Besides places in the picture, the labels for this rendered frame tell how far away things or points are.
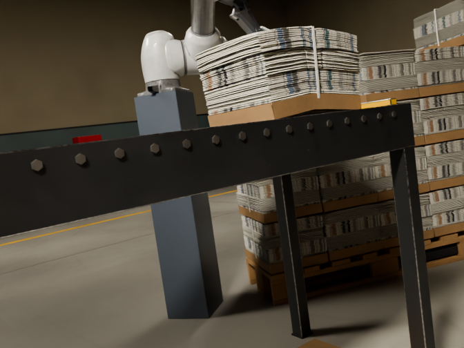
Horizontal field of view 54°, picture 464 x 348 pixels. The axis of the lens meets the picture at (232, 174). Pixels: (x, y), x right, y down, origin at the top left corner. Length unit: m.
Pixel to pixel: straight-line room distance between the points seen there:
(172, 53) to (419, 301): 1.36
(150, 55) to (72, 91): 6.60
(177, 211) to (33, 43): 6.85
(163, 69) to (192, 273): 0.89
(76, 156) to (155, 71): 1.33
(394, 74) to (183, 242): 1.26
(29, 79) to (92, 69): 1.11
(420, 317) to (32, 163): 1.11
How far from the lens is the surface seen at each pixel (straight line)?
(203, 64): 1.37
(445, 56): 2.53
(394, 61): 2.36
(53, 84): 8.55
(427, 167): 2.44
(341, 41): 1.41
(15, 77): 8.41
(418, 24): 2.90
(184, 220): 2.01
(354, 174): 2.20
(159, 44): 2.06
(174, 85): 2.05
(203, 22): 2.00
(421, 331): 1.47
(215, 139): 0.87
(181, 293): 2.12
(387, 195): 2.30
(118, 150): 0.77
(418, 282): 1.41
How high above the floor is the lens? 0.78
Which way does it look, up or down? 5 degrees down
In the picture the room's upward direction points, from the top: 8 degrees counter-clockwise
